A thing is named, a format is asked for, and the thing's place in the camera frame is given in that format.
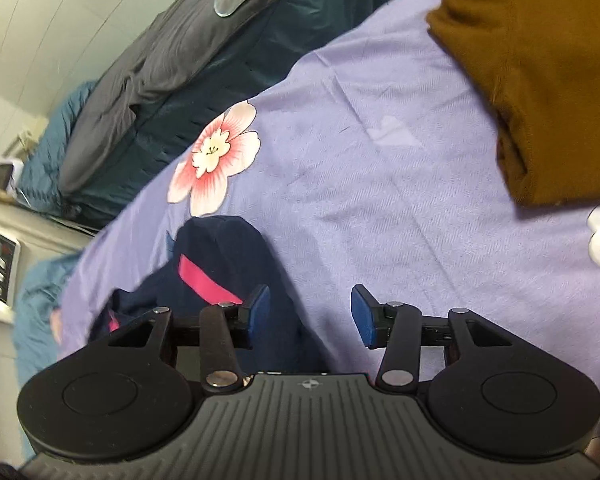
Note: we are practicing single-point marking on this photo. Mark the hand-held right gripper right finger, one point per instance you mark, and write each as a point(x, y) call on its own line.
point(362, 316)

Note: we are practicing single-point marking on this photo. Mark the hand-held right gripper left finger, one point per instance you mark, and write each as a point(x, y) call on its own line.
point(260, 316)

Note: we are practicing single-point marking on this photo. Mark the navy cartoon print garment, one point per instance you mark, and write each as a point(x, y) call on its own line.
point(230, 260)

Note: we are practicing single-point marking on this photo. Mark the purple floral bedsheet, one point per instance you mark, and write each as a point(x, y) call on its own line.
point(380, 210)

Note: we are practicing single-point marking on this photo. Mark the teal blanket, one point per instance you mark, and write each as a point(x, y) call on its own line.
point(35, 320)

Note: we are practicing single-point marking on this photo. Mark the white machine with control panel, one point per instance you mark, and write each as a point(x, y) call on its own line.
point(40, 232)

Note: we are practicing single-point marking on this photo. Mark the folded brown cloth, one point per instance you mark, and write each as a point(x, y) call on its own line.
point(540, 75)

